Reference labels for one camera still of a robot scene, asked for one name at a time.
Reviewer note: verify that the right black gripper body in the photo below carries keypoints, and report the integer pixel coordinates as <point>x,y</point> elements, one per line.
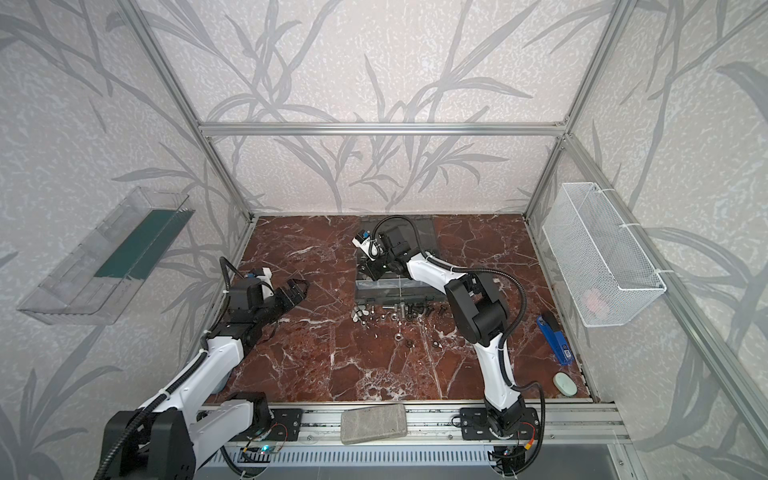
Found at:
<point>372,260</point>

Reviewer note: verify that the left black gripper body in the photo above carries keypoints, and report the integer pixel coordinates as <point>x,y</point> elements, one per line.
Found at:
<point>282,297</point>

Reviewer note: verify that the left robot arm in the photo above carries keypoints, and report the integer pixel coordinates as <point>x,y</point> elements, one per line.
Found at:
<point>167,437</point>

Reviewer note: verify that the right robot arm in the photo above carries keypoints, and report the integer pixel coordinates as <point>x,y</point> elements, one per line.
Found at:
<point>486,305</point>

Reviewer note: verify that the clear compartment organizer box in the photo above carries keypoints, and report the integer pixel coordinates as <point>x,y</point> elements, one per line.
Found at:
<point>387,282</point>

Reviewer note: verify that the silver wing nut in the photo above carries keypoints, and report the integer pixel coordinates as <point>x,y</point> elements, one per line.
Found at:
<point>360,315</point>

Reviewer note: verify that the green mat on shelf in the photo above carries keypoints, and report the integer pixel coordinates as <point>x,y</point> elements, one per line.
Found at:
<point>140,252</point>

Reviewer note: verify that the grey stone block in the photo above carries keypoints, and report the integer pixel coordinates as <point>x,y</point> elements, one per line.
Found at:
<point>374,423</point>

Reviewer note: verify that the white ventilation grille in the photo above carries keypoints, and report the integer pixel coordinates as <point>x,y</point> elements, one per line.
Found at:
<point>462,455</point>

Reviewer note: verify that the blue stapler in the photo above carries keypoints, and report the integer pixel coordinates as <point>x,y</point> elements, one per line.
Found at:
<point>551,330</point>

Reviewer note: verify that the pink object in basket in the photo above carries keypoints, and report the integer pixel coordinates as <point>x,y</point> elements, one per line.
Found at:
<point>596,304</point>

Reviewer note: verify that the pale green soap bar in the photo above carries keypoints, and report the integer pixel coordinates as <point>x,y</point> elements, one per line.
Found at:
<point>565,384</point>

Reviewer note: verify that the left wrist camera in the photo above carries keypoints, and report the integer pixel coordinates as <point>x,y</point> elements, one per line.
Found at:
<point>264,274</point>

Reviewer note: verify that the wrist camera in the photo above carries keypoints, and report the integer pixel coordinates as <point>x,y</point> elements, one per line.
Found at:
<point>362,241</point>
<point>264,274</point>

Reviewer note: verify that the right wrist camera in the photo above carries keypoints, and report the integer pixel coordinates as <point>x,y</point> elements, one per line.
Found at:
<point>362,241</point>

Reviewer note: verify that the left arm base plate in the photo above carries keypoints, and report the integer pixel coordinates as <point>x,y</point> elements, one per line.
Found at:
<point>285,426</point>

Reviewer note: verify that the clear acrylic wall shelf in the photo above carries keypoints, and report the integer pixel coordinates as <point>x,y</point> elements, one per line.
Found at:
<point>71,294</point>

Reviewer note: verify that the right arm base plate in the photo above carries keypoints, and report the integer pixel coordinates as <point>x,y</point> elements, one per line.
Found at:
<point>475,426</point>

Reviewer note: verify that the white wire mesh basket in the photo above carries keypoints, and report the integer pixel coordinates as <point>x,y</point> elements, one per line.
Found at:
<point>596,248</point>

